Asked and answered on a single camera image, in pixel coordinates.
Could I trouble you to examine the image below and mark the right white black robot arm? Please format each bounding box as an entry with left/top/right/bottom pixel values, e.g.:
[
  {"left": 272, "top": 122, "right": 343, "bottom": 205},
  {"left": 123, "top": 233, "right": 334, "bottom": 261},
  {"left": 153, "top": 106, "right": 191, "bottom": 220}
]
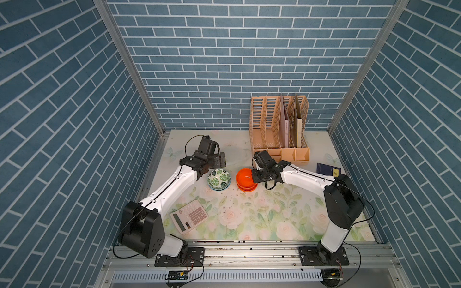
[{"left": 252, "top": 157, "right": 367, "bottom": 258}]

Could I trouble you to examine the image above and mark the right circuit board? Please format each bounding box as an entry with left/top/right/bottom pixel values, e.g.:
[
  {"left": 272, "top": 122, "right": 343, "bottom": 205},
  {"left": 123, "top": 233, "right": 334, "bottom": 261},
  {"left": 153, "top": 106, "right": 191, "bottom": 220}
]
[{"left": 321, "top": 269, "right": 343, "bottom": 288}]

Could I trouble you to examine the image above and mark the dark blue book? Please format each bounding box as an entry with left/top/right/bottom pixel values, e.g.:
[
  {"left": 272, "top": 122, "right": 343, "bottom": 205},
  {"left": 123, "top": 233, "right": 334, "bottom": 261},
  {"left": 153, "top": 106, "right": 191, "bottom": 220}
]
[{"left": 316, "top": 163, "right": 342, "bottom": 177}]

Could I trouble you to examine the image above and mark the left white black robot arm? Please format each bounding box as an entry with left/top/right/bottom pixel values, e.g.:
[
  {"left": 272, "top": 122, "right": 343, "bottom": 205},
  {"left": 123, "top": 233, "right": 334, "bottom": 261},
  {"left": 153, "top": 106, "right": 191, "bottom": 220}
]
[{"left": 118, "top": 152, "right": 226, "bottom": 259}]

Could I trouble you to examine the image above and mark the floral table mat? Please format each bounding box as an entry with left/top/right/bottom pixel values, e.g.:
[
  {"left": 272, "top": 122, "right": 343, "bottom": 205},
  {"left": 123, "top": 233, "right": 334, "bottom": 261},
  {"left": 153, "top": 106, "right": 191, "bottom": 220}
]
[{"left": 133, "top": 129, "right": 375, "bottom": 242}]

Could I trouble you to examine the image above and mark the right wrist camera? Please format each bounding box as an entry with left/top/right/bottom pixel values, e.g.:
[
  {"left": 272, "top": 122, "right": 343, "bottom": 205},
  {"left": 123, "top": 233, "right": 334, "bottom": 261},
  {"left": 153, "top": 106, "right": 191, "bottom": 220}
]
[{"left": 253, "top": 150, "right": 277, "bottom": 169}]

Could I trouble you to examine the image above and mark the beige desk file organizer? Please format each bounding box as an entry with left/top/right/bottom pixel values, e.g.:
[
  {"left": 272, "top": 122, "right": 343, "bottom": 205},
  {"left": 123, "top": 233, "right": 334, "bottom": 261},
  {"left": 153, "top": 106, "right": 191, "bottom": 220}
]
[{"left": 249, "top": 95, "right": 310, "bottom": 163}]

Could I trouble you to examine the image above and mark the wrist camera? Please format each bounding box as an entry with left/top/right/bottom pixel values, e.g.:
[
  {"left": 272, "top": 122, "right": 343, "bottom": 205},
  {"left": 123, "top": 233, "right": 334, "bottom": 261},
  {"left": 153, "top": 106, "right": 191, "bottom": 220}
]
[
  {"left": 253, "top": 150, "right": 277, "bottom": 169},
  {"left": 198, "top": 136, "right": 220, "bottom": 156}
]

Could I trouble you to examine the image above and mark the orange bowl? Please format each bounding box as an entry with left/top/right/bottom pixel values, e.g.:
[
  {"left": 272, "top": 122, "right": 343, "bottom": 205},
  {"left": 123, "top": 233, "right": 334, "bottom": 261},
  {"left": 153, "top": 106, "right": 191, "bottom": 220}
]
[
  {"left": 237, "top": 180, "right": 258, "bottom": 193},
  {"left": 236, "top": 168, "right": 254, "bottom": 182}
]

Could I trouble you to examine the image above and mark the pink calculator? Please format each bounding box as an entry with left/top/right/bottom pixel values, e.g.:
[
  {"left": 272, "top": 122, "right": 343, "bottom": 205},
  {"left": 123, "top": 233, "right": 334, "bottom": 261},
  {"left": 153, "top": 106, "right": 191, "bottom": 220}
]
[{"left": 170, "top": 200, "right": 208, "bottom": 235}]

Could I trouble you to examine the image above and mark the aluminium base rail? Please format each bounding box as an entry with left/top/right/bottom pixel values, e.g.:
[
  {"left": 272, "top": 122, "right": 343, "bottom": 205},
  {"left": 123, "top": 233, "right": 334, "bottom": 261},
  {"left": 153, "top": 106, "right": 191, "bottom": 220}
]
[{"left": 95, "top": 241, "right": 411, "bottom": 288}]

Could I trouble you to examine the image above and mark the left green circuit board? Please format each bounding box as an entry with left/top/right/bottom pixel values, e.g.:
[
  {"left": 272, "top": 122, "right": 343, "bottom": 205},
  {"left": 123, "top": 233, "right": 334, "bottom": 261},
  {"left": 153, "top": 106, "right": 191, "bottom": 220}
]
[{"left": 166, "top": 271, "right": 188, "bottom": 282}]

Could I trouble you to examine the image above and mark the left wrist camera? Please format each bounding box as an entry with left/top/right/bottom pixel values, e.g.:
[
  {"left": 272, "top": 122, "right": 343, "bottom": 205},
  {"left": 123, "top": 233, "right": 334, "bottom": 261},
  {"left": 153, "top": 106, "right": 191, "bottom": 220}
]
[{"left": 198, "top": 136, "right": 220, "bottom": 156}]

